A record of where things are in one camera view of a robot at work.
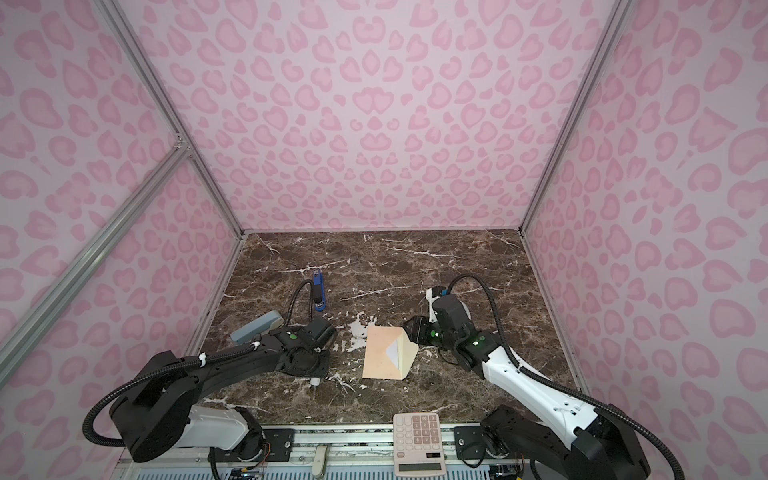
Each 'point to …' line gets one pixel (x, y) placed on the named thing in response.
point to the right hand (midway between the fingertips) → (409, 326)
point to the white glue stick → (315, 381)
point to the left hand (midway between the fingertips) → (325, 364)
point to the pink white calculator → (417, 445)
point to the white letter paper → (394, 352)
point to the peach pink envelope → (376, 363)
